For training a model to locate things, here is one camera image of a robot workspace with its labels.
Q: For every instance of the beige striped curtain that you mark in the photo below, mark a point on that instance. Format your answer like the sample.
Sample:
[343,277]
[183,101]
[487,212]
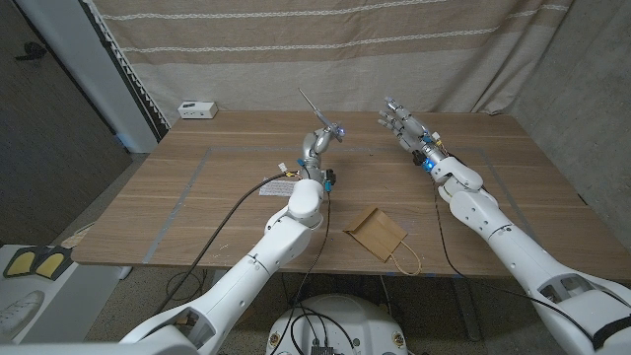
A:
[320,64]

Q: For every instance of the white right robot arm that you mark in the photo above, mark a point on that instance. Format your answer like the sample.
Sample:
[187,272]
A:
[517,246]

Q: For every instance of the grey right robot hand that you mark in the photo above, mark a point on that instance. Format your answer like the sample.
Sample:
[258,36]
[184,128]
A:
[411,130]

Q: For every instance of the dark textured door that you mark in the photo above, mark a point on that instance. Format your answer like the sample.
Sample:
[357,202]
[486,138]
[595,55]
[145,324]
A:
[49,148]

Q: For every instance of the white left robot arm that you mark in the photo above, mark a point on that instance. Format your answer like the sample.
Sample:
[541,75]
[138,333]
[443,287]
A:
[246,276]

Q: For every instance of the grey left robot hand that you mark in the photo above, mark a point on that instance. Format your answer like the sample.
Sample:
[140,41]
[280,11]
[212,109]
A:
[315,148]

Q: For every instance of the grey table leg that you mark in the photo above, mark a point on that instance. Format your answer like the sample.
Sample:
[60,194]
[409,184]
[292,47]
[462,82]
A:
[467,310]

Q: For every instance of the grey backdrop cloth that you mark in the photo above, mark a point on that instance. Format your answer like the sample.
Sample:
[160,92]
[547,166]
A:
[591,59]

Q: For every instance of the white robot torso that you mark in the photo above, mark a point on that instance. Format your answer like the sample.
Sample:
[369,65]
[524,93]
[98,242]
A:
[355,320]

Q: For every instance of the white printed receipt paper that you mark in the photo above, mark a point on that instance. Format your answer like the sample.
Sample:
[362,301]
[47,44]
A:
[276,188]

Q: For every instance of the white floor platform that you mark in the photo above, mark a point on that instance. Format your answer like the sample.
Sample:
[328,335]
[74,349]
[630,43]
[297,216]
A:
[64,296]

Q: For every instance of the yellow black pad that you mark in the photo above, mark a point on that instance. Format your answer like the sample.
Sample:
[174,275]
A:
[51,263]
[20,262]

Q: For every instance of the white power strip box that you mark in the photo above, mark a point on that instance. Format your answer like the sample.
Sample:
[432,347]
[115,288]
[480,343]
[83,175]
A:
[197,109]

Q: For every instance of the white shoe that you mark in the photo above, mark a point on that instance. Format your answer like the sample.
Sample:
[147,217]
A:
[20,315]

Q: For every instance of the white door frame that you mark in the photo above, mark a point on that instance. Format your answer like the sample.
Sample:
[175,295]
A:
[89,64]

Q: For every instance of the white table leg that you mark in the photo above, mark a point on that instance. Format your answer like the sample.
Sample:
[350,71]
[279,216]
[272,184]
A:
[217,276]

